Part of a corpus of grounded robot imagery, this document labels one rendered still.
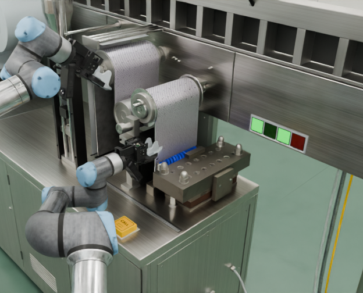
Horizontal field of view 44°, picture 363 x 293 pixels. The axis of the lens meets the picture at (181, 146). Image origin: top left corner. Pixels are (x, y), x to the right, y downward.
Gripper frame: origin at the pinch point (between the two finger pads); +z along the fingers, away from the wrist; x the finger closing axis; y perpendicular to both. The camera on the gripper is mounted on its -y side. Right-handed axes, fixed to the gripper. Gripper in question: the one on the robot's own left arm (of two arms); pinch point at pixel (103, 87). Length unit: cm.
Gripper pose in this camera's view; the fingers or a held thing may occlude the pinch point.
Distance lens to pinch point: 153.7
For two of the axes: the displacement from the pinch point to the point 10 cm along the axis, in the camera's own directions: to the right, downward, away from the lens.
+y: 4.8, -8.8, 0.5
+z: 5.2, 3.2, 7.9
